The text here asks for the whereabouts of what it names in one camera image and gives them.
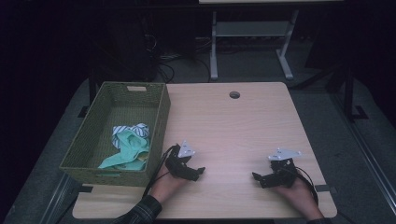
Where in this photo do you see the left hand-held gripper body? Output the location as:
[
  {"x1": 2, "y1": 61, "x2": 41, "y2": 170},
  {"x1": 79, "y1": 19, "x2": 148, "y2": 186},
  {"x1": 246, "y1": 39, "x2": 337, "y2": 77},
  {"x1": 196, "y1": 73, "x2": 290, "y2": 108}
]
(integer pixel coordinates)
[{"x1": 164, "y1": 139, "x2": 200, "y2": 182}]

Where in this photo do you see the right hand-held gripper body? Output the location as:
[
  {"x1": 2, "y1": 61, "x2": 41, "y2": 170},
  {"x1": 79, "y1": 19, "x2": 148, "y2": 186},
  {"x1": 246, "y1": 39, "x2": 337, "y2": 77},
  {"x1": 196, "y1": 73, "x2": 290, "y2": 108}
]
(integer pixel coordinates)
[{"x1": 268, "y1": 147, "x2": 303, "y2": 189}]

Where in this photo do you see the green cloth with striped lining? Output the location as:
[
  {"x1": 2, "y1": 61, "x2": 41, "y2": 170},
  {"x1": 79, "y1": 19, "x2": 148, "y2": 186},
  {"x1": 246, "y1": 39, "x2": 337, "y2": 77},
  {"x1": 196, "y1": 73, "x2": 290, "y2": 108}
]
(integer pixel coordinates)
[{"x1": 98, "y1": 122, "x2": 151, "y2": 172}]

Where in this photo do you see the green woven basket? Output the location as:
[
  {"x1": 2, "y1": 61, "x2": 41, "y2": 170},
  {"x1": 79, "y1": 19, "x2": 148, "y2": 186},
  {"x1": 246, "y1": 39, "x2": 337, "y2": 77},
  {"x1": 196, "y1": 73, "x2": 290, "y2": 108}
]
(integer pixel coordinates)
[{"x1": 59, "y1": 81, "x2": 172, "y2": 188}]

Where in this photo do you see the person's left hand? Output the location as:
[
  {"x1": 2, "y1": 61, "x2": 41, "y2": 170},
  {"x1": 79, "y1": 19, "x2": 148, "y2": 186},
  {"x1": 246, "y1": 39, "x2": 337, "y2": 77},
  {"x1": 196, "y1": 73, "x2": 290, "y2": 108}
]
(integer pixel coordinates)
[{"x1": 150, "y1": 169, "x2": 188, "y2": 204}]

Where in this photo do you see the person's right hand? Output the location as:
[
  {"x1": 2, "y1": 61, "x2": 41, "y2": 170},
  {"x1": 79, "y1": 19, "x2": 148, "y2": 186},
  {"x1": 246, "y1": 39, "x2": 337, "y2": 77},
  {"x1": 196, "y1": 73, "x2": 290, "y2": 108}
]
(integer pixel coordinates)
[{"x1": 275, "y1": 179, "x2": 325, "y2": 220}]

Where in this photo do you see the black metal stand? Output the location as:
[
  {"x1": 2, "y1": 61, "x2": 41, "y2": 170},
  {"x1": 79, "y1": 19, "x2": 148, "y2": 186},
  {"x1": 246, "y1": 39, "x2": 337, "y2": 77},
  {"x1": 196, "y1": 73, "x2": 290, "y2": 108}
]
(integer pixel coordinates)
[{"x1": 292, "y1": 62, "x2": 370, "y2": 123}]

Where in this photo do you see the white metal stand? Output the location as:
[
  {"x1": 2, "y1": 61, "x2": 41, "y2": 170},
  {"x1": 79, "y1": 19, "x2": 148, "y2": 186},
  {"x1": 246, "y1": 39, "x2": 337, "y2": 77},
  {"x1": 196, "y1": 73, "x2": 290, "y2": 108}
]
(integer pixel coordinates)
[{"x1": 209, "y1": 8, "x2": 300, "y2": 81}]

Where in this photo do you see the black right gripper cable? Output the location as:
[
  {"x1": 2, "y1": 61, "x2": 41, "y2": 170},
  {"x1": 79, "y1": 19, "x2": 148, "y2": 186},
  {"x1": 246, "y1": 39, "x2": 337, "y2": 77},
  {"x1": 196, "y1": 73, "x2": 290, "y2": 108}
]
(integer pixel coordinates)
[{"x1": 294, "y1": 166, "x2": 320, "y2": 206}]

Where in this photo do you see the tangle of floor cables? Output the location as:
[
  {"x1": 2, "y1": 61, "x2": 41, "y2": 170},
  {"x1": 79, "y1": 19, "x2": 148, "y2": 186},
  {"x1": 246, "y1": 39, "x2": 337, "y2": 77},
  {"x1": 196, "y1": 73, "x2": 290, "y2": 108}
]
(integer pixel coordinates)
[{"x1": 146, "y1": 34, "x2": 213, "y2": 84}]

